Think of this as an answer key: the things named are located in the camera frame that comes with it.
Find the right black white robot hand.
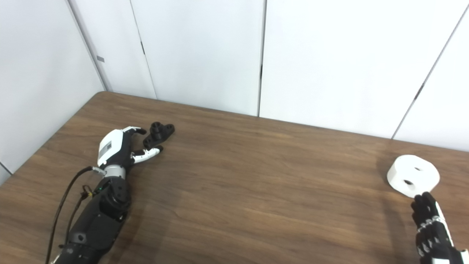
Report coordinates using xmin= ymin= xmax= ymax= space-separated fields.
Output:
xmin=410 ymin=192 xmax=469 ymax=264

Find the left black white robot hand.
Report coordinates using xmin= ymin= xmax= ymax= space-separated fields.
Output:
xmin=97 ymin=126 xmax=164 ymax=171

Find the black flanged holder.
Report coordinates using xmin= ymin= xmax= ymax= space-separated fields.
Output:
xmin=143 ymin=122 xmax=175 ymax=150

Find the round white piece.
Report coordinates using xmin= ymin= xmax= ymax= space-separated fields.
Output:
xmin=387 ymin=154 xmax=440 ymax=199

